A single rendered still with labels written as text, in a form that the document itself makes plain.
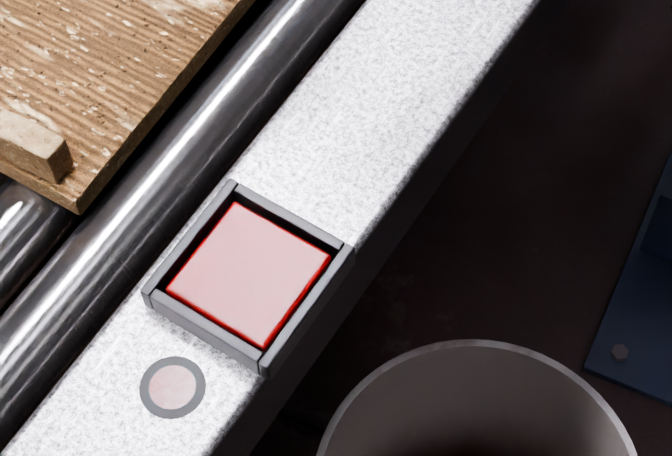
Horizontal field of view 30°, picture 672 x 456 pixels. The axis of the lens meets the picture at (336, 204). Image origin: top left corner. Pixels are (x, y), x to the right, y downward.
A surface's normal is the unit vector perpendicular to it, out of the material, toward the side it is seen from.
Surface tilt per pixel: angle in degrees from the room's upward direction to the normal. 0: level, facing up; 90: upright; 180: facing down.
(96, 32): 0
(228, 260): 0
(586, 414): 87
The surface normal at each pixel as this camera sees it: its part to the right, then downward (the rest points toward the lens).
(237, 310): -0.03, -0.50
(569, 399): -0.68, 0.61
